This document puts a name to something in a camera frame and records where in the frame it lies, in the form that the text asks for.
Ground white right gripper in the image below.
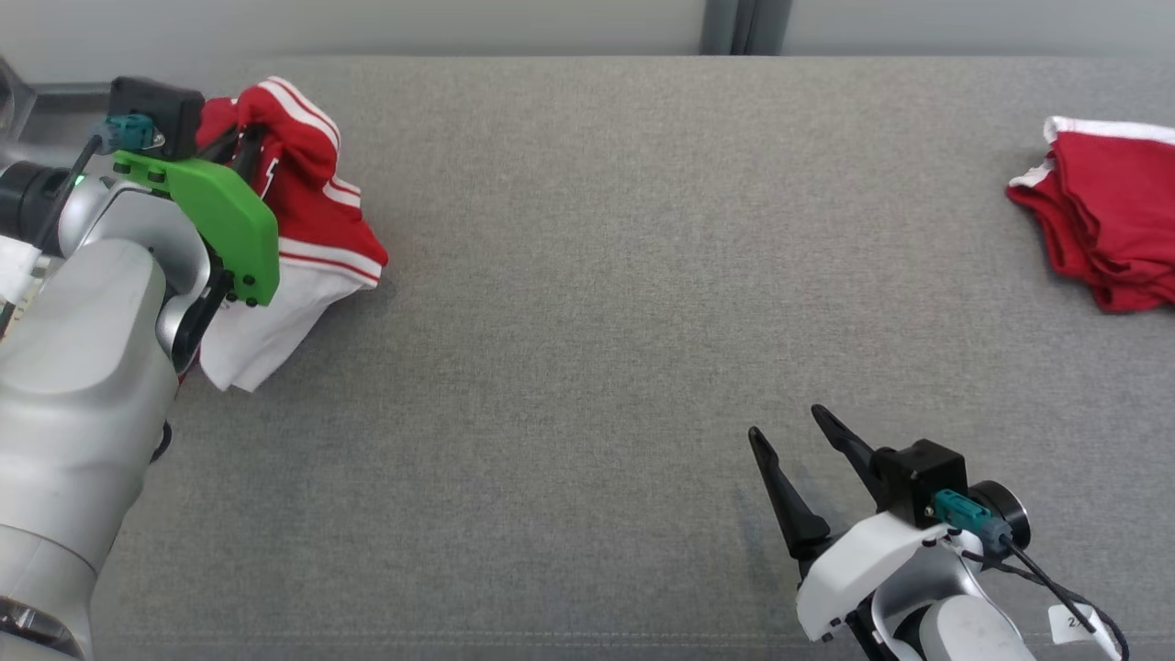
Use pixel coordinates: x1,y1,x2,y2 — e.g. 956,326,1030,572
747,404,983,644

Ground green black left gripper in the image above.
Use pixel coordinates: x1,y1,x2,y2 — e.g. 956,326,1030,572
112,126,281,308

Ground red and white jersey shirt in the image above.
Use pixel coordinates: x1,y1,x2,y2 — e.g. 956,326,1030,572
179,76,390,394

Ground red shorts with white stripe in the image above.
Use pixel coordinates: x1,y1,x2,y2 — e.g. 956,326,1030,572
1006,116,1175,315

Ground teal left cable connector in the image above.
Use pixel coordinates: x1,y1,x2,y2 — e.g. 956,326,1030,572
102,114,155,154

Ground teal cable connector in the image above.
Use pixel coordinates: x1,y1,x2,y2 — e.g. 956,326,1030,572
102,114,155,154
933,489,1013,554

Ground teal right cable connector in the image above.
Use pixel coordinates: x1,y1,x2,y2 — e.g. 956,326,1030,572
933,489,1013,554

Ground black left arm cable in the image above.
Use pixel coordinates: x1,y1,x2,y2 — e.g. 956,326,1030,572
35,136,104,251

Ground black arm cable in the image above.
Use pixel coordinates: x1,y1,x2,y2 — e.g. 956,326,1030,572
35,136,104,251
973,535,1131,661

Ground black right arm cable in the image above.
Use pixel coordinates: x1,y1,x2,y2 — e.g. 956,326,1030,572
973,535,1131,661

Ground white tape on left cable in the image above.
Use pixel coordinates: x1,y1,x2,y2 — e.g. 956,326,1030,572
0,233,49,306

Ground white label on right cable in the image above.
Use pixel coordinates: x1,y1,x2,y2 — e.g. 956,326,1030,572
1048,603,1124,661

